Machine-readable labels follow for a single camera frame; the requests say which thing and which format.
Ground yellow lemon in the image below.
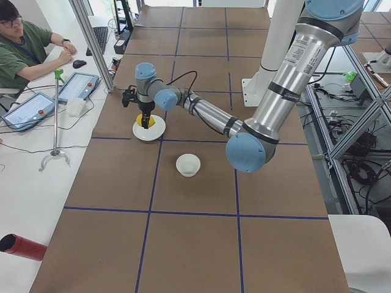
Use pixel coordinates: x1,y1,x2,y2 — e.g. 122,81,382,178
136,114,155,129

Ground grey power box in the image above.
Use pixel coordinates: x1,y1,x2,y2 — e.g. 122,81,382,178
350,75,370,106

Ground aluminium frame post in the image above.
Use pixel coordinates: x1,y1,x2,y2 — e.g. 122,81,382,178
69,0,114,93

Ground white plate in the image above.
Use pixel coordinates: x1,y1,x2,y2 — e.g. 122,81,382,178
133,115,166,142

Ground silver reacher grabber tool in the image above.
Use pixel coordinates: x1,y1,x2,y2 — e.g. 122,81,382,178
39,69,70,172

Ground black box on desk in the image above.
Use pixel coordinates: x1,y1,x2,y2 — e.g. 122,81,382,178
114,30,131,54

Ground near teach pendant tablet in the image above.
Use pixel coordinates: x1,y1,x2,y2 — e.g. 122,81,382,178
1,92,55,131

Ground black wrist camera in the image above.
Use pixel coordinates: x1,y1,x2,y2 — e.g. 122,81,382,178
122,85,137,107

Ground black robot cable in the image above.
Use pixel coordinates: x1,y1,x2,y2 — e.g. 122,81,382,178
166,70,199,92

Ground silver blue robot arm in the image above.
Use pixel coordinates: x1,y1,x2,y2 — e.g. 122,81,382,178
135,1,364,173

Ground far teach pendant tablet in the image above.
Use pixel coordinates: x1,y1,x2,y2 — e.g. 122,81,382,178
59,72,100,104

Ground white tissue pack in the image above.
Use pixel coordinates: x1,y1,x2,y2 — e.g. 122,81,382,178
67,98,86,118

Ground person in green shirt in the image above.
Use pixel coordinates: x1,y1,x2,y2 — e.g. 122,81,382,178
1,1,69,93

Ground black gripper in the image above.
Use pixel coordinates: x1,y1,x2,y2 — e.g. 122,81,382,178
138,101,153,129

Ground black keyboard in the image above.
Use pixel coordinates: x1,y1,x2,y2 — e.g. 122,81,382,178
92,26,108,54

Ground white chair seat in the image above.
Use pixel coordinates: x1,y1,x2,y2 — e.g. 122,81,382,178
328,214,390,292

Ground tangled black floor cables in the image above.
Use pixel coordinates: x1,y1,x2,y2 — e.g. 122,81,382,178
323,115,391,211

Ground person's left hand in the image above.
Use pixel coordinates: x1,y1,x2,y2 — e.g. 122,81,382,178
62,40,77,55

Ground black computer mouse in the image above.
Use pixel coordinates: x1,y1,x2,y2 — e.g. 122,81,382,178
72,60,87,69

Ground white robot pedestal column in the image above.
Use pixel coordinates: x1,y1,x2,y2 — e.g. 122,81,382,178
242,0,304,107

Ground white bowl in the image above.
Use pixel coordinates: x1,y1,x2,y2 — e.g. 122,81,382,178
175,153,201,177

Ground aluminium lattice frame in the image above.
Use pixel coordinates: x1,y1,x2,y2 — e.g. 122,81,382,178
305,24,391,216

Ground person's right hand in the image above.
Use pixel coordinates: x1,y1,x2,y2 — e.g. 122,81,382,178
57,51,73,65

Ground red cylinder tube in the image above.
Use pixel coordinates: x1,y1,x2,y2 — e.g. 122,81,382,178
1,234,48,261

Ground teach pendant tablet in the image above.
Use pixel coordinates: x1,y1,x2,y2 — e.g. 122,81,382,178
59,72,100,104
1,92,55,131

